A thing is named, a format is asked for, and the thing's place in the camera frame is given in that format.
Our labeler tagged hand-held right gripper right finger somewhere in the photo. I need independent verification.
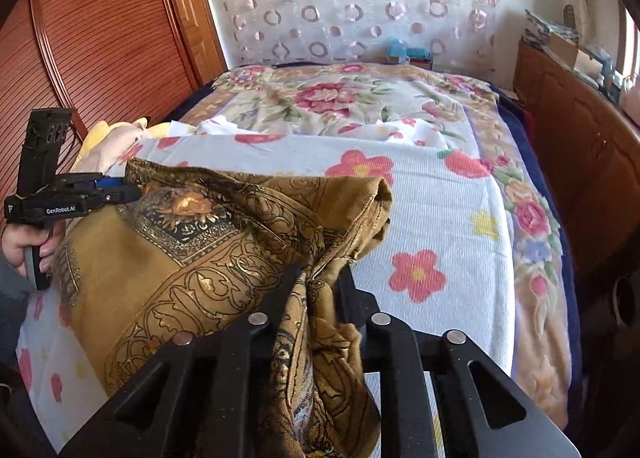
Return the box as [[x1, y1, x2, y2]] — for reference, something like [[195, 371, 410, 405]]
[[340, 261, 583, 458]]

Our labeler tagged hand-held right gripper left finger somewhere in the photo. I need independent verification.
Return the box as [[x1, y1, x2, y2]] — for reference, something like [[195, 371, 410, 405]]
[[57, 263, 313, 458]]

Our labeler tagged gold patterned shirt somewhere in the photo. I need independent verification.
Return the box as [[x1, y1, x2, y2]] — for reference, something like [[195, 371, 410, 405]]
[[50, 158, 396, 458]]

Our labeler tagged person's left hand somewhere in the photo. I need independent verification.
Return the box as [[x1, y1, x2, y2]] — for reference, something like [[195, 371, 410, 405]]
[[0, 221, 67, 281]]

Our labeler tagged beige folded garment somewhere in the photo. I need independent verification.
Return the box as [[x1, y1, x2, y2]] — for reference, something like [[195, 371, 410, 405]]
[[97, 125, 148, 176]]

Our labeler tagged yellow plush toy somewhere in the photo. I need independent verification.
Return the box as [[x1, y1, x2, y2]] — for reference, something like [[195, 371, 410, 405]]
[[75, 117, 173, 174]]

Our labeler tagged white flower print blanket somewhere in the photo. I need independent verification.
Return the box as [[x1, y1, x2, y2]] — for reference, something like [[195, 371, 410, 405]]
[[15, 118, 516, 419]]

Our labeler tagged pink floral quilt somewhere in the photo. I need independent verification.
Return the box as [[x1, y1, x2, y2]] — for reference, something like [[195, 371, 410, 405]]
[[177, 63, 573, 431]]

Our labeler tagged blue bag on box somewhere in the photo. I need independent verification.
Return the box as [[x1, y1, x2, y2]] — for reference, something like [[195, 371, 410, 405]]
[[385, 36, 433, 69]]

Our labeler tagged long wooden cabinet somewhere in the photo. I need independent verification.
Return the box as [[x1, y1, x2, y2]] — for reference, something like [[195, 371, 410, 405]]
[[512, 38, 640, 339]]

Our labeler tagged cardboard box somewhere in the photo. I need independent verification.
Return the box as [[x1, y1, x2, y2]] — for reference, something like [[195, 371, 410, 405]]
[[547, 33, 593, 72]]

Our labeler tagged stack of folded cloth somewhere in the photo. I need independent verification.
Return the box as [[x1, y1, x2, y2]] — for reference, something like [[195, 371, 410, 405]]
[[524, 8, 583, 46]]

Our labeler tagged pink bottle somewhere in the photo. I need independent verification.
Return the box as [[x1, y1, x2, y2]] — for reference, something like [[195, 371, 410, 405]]
[[620, 88, 640, 126]]

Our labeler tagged wooden framed window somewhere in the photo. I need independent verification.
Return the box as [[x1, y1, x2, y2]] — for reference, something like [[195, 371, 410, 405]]
[[617, 3, 640, 84]]

